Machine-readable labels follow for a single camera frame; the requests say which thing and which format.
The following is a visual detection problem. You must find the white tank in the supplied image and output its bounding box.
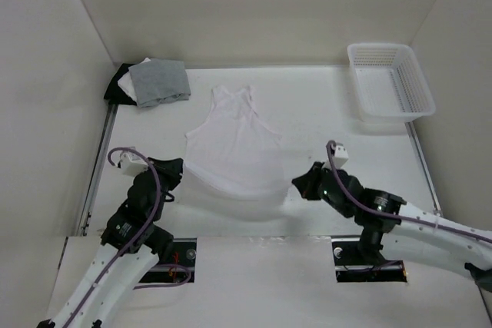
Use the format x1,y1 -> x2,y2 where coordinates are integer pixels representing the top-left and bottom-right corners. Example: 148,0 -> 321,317
184,85 -> 288,199
117,58 -> 151,107

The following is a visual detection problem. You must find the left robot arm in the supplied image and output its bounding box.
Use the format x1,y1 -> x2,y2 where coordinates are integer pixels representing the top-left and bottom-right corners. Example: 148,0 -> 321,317
38,151 -> 184,327

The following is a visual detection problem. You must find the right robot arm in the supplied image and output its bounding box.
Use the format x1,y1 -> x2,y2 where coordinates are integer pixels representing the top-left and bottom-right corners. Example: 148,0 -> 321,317
291,162 -> 491,291

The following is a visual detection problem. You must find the folded grey tank top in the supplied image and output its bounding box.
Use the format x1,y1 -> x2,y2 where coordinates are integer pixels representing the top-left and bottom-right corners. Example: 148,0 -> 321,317
129,58 -> 191,108

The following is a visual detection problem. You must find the folded black tank top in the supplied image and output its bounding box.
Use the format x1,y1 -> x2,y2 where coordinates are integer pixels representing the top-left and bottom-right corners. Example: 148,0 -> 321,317
104,63 -> 137,106

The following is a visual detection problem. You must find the folded white tank top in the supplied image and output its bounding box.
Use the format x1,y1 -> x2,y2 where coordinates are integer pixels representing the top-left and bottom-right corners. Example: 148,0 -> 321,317
117,58 -> 151,107

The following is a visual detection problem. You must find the white plastic basket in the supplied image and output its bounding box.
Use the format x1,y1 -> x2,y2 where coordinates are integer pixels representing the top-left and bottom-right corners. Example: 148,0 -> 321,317
347,43 -> 436,124

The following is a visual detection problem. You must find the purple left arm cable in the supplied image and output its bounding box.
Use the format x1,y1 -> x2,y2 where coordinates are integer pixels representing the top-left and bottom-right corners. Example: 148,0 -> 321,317
61,146 -> 193,328

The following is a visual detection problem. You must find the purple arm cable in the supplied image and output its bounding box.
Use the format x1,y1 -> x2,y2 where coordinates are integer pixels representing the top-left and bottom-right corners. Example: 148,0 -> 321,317
61,146 -> 193,328
325,140 -> 492,244

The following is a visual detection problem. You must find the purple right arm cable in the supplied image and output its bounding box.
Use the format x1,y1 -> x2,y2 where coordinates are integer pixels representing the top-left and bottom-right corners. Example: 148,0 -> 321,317
325,140 -> 492,244

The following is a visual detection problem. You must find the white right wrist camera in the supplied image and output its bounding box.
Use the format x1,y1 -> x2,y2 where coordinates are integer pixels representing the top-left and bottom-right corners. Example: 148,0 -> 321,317
325,143 -> 349,170

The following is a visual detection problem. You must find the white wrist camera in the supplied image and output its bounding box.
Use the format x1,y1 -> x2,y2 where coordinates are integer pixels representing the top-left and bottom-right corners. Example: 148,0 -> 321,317
325,143 -> 349,170
117,151 -> 148,177

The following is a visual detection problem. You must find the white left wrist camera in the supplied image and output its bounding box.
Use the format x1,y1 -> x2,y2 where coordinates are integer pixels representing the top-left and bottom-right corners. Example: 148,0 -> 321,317
117,151 -> 148,177

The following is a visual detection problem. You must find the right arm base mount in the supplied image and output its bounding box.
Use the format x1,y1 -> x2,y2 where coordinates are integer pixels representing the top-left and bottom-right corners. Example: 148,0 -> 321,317
331,237 -> 407,283

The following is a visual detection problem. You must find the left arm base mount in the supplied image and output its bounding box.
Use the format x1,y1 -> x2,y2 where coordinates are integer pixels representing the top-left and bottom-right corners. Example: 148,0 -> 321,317
140,238 -> 198,284

